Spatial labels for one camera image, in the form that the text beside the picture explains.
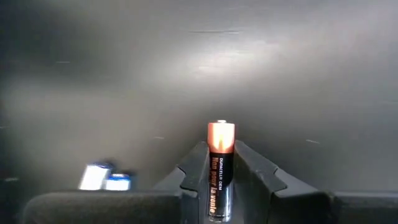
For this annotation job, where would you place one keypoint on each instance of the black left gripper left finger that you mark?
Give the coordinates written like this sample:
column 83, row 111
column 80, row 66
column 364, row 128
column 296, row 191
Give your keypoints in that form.
column 192, row 186

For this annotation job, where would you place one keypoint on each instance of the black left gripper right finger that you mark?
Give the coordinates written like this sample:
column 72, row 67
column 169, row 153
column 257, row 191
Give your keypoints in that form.
column 264, row 193

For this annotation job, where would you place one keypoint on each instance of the black copper Duracell battery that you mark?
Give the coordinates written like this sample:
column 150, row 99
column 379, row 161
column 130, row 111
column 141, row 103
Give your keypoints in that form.
column 221, row 174

